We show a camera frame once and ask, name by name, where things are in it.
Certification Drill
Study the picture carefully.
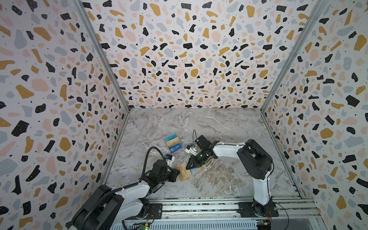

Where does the yellow leather card holder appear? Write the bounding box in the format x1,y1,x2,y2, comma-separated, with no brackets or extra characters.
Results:
175,163,204,181

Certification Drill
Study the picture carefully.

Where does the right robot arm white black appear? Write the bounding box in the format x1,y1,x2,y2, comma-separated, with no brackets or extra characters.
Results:
186,136,274,207

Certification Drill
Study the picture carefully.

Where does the blue VIP card in stand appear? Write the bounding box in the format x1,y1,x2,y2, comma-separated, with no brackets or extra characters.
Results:
169,142,183,153

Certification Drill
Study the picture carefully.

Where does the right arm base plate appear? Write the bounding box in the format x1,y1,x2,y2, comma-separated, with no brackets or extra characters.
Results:
238,200,279,218

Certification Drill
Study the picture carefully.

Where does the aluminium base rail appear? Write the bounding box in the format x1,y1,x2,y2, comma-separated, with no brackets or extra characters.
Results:
77,196,320,223

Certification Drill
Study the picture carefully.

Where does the white perforated cable duct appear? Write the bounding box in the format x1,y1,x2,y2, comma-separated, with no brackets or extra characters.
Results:
125,220,258,230

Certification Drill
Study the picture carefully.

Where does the gold card in stand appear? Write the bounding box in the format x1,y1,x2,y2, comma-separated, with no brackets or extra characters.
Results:
166,137,180,147

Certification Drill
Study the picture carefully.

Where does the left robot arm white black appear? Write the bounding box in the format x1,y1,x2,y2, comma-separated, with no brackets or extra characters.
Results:
71,159,180,230

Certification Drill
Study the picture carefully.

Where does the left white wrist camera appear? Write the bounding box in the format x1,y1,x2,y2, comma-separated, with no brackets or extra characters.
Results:
165,154,175,168

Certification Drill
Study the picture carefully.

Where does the left black corrugated cable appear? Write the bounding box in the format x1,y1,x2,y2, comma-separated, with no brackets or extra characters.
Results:
71,146,166,230

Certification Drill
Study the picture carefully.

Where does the teal VIP card in stand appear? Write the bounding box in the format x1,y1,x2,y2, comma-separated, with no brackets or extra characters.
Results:
164,133,177,142

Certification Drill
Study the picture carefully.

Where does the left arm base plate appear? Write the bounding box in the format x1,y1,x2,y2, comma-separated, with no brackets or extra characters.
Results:
127,203,163,221

